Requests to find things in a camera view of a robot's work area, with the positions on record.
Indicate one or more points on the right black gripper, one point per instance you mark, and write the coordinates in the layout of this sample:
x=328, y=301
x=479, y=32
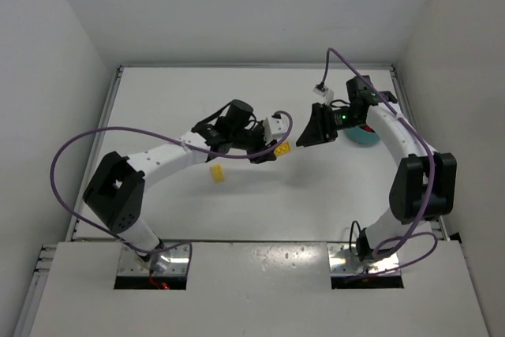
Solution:
x=323, y=123

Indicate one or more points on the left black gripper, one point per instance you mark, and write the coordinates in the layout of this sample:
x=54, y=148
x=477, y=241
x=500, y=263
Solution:
x=259, y=146

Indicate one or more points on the yellow long lego plate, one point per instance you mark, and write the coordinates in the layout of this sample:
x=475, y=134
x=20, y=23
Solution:
x=284, y=148

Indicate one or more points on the yellow lego slope brick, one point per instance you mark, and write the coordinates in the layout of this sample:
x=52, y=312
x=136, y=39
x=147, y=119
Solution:
x=217, y=173

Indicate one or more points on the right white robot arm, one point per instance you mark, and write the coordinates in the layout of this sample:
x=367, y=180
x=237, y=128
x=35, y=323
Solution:
x=424, y=184

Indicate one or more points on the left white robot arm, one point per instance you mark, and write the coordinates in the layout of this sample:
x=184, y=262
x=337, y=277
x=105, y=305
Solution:
x=116, y=190

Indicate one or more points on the teal round divided container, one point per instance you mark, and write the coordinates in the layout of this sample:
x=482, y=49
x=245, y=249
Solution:
x=360, y=136

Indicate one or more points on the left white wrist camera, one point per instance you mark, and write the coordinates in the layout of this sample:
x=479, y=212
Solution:
x=275, y=128

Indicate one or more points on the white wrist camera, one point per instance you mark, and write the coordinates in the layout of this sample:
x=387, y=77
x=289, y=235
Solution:
x=326, y=93
x=275, y=128

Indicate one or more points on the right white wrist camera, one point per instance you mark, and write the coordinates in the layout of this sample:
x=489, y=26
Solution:
x=326, y=93

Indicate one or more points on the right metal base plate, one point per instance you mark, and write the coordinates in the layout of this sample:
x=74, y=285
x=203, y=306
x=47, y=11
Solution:
x=343, y=263

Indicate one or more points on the metal base plate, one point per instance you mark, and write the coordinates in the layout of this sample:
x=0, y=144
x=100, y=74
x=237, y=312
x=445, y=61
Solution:
x=343, y=263
x=172, y=263

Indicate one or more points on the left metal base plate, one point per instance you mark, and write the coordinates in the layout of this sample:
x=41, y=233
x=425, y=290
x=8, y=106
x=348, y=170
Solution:
x=172, y=263

